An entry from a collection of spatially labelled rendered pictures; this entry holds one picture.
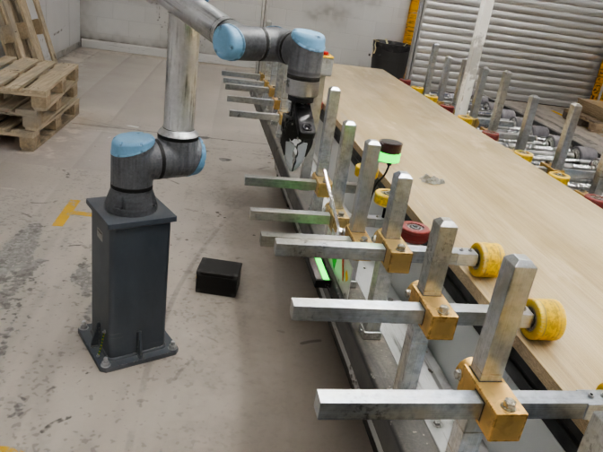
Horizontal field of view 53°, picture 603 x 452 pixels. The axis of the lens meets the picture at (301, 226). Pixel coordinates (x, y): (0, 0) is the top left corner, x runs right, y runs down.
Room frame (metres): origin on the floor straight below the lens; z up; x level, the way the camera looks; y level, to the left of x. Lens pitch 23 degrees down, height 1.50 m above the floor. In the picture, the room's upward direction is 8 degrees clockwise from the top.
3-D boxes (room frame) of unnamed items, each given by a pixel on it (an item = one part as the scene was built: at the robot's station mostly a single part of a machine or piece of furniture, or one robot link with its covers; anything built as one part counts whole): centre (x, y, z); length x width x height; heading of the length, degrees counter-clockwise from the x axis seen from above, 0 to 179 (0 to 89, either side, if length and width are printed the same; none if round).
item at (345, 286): (1.53, -0.12, 0.75); 0.26 x 0.01 x 0.10; 12
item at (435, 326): (1.00, -0.26, 0.95); 0.13 x 0.06 x 0.05; 12
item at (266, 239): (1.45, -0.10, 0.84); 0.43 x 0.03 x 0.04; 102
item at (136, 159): (2.05, 0.63, 0.79); 0.17 x 0.15 x 0.18; 131
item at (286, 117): (1.65, 0.05, 1.12); 0.09 x 0.08 x 0.12; 14
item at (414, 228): (1.50, -0.30, 0.85); 0.08 x 0.08 x 0.11
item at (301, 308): (0.98, -0.25, 0.95); 0.50 x 0.04 x 0.04; 102
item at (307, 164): (2.25, 0.01, 0.93); 0.05 x 0.05 x 0.45; 12
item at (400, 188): (1.26, -0.20, 0.88); 0.03 x 0.03 x 0.48; 12
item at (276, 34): (1.73, 0.14, 1.29); 0.12 x 0.12 x 0.09; 41
